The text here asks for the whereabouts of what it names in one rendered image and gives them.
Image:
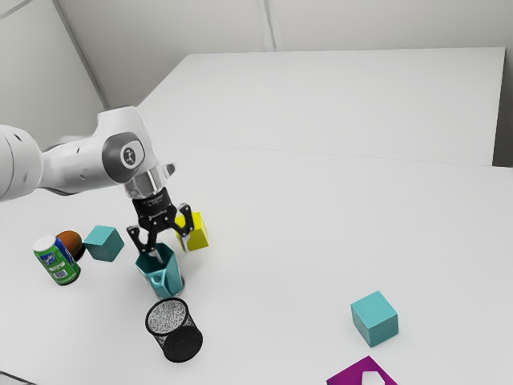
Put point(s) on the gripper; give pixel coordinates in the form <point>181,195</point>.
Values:
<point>154,208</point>

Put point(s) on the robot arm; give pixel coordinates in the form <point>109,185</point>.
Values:
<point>72,162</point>

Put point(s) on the yellow block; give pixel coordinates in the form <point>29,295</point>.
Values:
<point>197,232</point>

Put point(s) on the teal faceted mug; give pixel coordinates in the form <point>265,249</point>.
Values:
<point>160,272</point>

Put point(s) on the teal block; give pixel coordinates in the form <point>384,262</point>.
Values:
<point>374,318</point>
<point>104,242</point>

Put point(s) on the brown round fruit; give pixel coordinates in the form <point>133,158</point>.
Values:
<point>70,241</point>

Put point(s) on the black mesh pen holder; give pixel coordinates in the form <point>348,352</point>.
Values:
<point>173,329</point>

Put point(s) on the green soda can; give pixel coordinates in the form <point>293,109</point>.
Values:
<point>56,260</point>

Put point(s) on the purple box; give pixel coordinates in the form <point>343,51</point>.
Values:
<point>360,373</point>

